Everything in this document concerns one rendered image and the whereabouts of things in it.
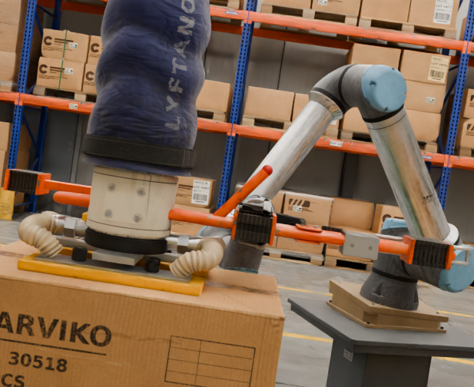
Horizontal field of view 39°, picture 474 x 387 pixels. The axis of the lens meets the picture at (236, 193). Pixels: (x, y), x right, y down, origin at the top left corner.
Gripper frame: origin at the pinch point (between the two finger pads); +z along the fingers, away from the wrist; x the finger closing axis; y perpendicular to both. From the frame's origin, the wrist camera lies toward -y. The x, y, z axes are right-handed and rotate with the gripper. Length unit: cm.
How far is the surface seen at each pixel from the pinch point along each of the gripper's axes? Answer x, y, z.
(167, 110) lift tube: 20.0, 21.7, 9.1
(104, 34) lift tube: 33.0, 36.3, 4.9
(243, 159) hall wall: 9, 26, -845
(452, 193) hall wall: 3, -278, -844
